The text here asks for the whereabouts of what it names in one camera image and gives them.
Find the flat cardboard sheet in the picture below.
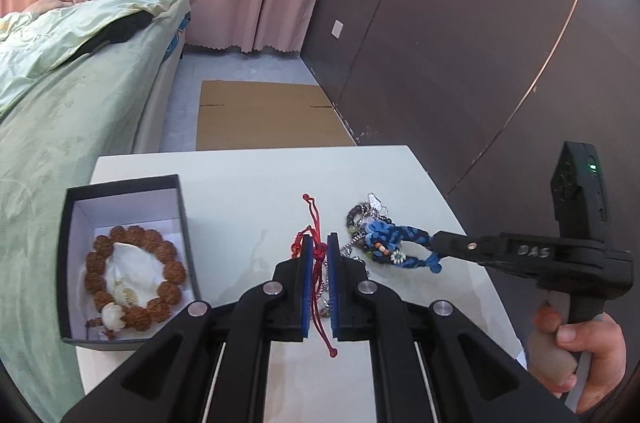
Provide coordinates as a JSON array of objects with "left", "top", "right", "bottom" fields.
[{"left": 196, "top": 80, "right": 357, "bottom": 152}]

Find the green bed blanket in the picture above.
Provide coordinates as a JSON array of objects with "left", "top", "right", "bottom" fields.
[{"left": 0, "top": 0, "right": 192, "bottom": 404}]

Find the silver chain necklace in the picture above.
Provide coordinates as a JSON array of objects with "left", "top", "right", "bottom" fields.
[{"left": 319, "top": 192, "right": 387, "bottom": 321}]

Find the dark brown wardrobe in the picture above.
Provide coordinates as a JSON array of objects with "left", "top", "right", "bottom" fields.
[{"left": 299, "top": 0, "right": 640, "bottom": 266}]

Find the black cloth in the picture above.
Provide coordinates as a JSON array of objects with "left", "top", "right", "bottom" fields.
[{"left": 75, "top": 10, "right": 154, "bottom": 56}]

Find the person's right hand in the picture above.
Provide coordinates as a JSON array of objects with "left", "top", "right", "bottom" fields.
[{"left": 527, "top": 303, "right": 627, "bottom": 410}]

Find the white tissue paper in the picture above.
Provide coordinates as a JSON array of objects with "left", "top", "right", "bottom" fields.
[{"left": 102, "top": 242, "right": 169, "bottom": 310}]

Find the blue braided bracelet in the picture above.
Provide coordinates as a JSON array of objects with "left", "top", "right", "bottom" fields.
[{"left": 362, "top": 220, "right": 444, "bottom": 275}]

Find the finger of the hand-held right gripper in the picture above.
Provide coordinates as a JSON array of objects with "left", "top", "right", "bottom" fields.
[{"left": 429, "top": 230, "right": 566, "bottom": 280}]

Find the brown wooden bead bracelet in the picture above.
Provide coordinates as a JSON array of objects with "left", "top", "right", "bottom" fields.
[{"left": 82, "top": 225, "right": 188, "bottom": 340}]

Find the black jewelry box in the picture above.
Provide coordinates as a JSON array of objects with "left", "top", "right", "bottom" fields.
[{"left": 56, "top": 174, "right": 202, "bottom": 351}]

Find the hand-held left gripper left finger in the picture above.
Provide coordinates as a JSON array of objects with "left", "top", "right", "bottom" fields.
[{"left": 60, "top": 233, "right": 316, "bottom": 423}]

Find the red cord bracelet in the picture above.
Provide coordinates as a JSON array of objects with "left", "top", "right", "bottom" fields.
[{"left": 291, "top": 193, "right": 339, "bottom": 359}]

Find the dark beaded bracelet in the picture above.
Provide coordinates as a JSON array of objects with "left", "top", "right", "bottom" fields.
[{"left": 345, "top": 202, "right": 396, "bottom": 265}]

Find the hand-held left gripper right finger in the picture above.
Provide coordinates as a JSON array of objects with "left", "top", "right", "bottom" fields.
[{"left": 326, "top": 232, "right": 581, "bottom": 423}]

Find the pale green duvet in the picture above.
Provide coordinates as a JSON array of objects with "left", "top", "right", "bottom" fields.
[{"left": 0, "top": 0, "right": 182, "bottom": 124}]

